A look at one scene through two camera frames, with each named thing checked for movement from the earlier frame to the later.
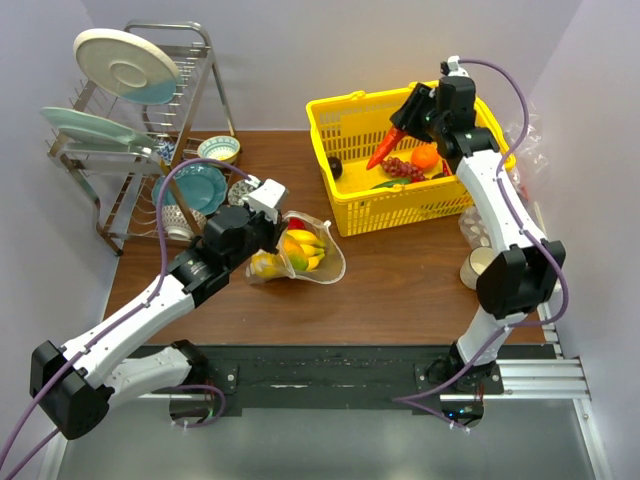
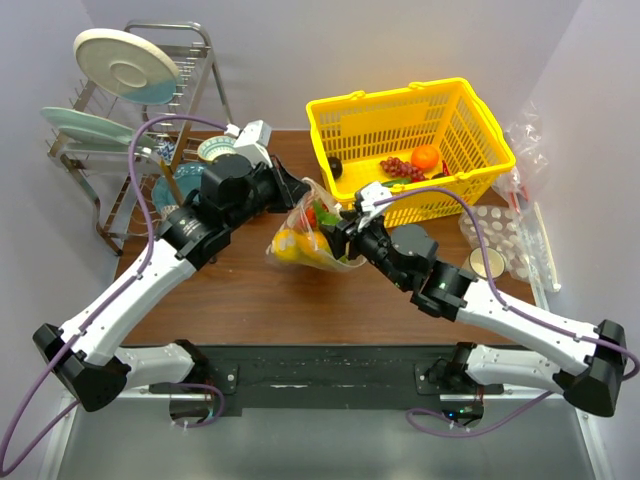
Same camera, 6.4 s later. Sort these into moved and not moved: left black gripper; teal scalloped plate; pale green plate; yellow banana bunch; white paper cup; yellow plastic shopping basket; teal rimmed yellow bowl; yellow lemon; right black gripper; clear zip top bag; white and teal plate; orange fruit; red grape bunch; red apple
Moved: left black gripper; red apple; yellow lemon; clear zip top bag; right black gripper
Not moved: white and teal plate; teal rimmed yellow bowl; orange fruit; red grape bunch; yellow banana bunch; pale green plate; teal scalloped plate; white paper cup; yellow plastic shopping basket
